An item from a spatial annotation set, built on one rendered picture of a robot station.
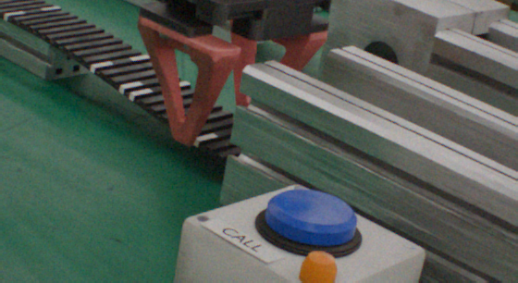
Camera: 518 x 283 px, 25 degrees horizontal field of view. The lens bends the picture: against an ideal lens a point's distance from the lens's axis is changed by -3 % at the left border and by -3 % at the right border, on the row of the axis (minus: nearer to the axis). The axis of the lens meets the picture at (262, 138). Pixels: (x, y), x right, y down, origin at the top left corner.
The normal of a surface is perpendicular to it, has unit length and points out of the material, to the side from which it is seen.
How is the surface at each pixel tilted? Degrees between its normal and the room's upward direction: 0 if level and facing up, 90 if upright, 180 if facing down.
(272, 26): 90
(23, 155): 0
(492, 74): 90
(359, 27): 90
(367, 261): 0
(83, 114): 0
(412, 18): 90
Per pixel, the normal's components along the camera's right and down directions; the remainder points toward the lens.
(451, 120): -0.66, 0.17
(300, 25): 0.73, 0.37
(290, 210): 0.13, -0.91
